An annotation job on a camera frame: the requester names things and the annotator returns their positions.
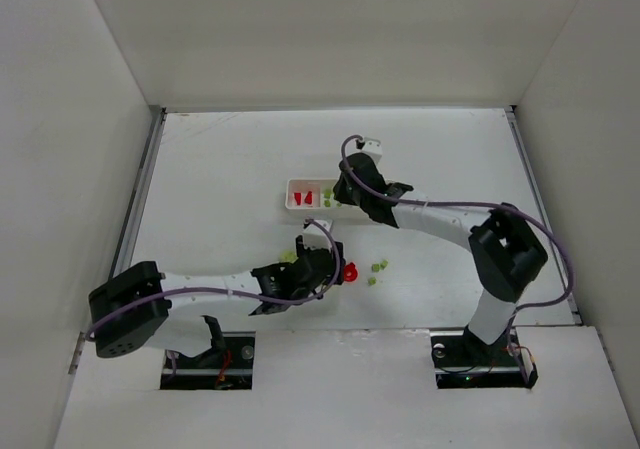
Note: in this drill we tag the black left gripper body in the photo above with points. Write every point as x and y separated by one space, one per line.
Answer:
324 261

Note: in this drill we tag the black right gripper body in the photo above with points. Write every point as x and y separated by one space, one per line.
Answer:
350 185

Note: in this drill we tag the green square lego plate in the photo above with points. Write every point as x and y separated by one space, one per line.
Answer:
288 256

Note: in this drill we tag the red round lego piece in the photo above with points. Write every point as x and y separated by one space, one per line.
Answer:
350 273

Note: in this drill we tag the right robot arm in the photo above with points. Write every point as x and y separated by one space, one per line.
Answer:
507 254

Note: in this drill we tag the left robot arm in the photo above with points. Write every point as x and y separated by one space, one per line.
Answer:
142 307

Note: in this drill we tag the white three-compartment tray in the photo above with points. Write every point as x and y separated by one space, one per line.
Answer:
314 197

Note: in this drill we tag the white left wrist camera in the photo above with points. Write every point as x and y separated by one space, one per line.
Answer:
317 234

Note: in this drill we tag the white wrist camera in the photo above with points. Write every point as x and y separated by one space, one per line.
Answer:
371 147
317 234

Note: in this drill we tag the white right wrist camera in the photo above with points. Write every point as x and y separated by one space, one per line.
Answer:
371 147

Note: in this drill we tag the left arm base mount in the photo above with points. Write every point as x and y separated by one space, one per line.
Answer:
225 363

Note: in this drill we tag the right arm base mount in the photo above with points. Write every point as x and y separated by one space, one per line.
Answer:
463 361

